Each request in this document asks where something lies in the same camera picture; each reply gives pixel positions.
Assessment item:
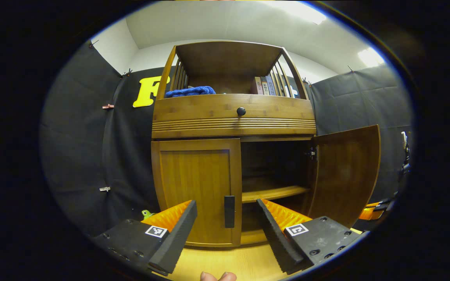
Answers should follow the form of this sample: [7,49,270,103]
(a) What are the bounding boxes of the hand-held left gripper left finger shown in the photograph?
[92,199,198,276]

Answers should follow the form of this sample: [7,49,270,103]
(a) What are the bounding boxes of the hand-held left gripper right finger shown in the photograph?
[256,198,368,275]

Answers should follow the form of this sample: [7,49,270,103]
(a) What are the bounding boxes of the wooden cabinet door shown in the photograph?
[151,138,243,248]
[307,124,382,229]

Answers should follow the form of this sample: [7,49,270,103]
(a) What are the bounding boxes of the wooden double-door shoe cabinet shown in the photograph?
[150,40,382,249]

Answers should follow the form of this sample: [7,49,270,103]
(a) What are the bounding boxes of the wooden cabinet inner shelf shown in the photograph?
[242,185,311,204]

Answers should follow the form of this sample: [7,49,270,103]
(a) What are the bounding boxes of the wooden cabinet drawer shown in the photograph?
[151,93,318,139]

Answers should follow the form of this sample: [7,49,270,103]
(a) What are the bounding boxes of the black backdrop cloth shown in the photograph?
[39,39,413,238]

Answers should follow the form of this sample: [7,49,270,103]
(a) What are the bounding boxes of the small ceiling light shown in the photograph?
[357,47,385,68]

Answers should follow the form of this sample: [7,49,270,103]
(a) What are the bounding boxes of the blue towel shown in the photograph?
[164,85,217,98]

